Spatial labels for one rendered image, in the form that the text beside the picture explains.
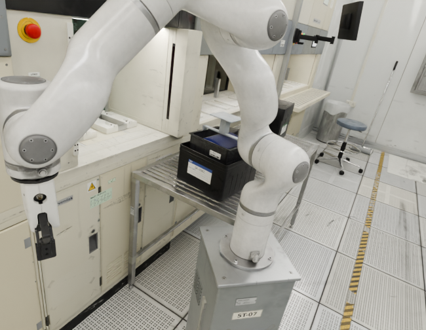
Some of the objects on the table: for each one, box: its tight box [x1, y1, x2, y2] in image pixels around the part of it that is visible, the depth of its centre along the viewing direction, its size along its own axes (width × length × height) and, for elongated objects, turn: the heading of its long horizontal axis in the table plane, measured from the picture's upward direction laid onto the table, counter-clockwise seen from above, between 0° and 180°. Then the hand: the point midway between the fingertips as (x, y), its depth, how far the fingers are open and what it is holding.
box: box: [269, 99, 295, 138], centre depth 217 cm, size 29×29×25 cm
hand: (42, 239), depth 60 cm, fingers open, 8 cm apart
